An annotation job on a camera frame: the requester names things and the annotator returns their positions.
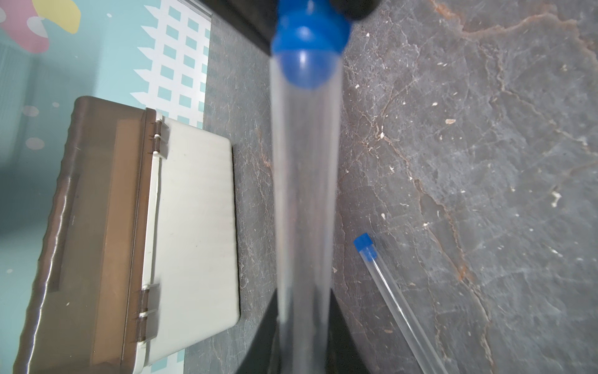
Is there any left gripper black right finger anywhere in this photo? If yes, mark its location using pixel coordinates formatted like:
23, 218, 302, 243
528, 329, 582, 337
325, 290, 370, 374

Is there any clear test tube diagonal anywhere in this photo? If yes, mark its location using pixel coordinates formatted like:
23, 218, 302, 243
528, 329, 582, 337
360, 249, 448, 374

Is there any clear test tube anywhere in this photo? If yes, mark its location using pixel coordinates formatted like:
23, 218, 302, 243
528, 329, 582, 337
270, 50, 343, 373

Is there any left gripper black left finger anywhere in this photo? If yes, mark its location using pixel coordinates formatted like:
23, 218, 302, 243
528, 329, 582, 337
236, 290, 281, 374

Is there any brown lid storage box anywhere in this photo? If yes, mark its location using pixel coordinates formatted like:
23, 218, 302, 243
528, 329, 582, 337
13, 97, 240, 373

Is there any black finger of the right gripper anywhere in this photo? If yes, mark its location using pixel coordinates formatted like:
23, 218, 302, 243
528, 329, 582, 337
333, 0, 378, 21
202, 0, 278, 55

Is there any blue stopper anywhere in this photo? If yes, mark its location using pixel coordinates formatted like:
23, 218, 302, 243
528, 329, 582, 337
354, 233, 378, 263
271, 1, 352, 90

